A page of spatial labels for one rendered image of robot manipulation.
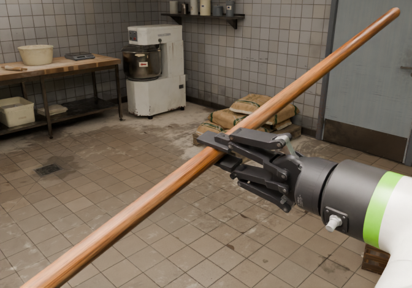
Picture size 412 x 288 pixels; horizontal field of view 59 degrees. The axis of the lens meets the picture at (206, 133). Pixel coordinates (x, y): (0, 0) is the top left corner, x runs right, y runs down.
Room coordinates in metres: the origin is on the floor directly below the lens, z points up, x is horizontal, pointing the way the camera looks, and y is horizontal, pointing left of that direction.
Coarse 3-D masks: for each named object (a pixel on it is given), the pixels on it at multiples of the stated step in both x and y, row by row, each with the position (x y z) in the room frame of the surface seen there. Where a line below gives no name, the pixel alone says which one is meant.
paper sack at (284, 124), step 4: (284, 120) 4.39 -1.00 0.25; (288, 120) 4.45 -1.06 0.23; (264, 124) 4.36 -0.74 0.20; (268, 124) 4.33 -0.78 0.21; (276, 124) 4.26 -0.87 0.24; (280, 124) 4.30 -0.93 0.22; (284, 124) 4.35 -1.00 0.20; (288, 124) 4.39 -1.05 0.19; (272, 128) 4.28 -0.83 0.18; (276, 128) 4.24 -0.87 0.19; (280, 128) 4.26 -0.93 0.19
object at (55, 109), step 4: (56, 104) 4.94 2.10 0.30; (40, 108) 4.75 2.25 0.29; (48, 108) 4.74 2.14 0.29; (52, 108) 4.74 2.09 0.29; (56, 108) 4.73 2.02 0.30; (60, 108) 4.75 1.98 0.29; (64, 108) 4.78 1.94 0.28; (40, 112) 4.66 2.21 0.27; (44, 112) 4.60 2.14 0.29; (52, 112) 4.64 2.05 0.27; (56, 112) 4.71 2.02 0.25; (60, 112) 4.74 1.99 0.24
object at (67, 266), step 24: (384, 24) 1.02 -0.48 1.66; (312, 72) 0.77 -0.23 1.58; (288, 96) 0.69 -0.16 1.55; (264, 120) 0.63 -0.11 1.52; (192, 168) 0.51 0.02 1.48; (168, 192) 0.47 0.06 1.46; (120, 216) 0.42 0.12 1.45; (144, 216) 0.43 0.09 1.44; (96, 240) 0.39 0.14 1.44; (72, 264) 0.36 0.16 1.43
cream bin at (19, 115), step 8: (0, 104) 4.55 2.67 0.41; (8, 104) 4.62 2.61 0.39; (16, 104) 4.64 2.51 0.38; (24, 104) 4.61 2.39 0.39; (32, 104) 4.38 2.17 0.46; (0, 112) 4.29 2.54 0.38; (8, 112) 4.17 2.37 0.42; (16, 112) 4.23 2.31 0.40; (24, 112) 4.30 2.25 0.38; (32, 112) 4.38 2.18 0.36; (0, 120) 4.35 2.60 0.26; (8, 120) 4.17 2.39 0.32; (16, 120) 4.23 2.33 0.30; (24, 120) 4.30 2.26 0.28; (32, 120) 4.37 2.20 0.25
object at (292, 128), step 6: (288, 126) 4.44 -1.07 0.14; (294, 126) 4.44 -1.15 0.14; (300, 126) 4.44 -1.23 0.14; (270, 132) 4.57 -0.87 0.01; (276, 132) 4.22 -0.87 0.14; (282, 132) 4.22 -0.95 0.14; (288, 132) 4.24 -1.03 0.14; (294, 132) 4.36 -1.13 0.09; (300, 132) 4.45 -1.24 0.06; (294, 138) 4.35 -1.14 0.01; (198, 144) 4.13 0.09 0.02; (240, 156) 3.63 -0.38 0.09
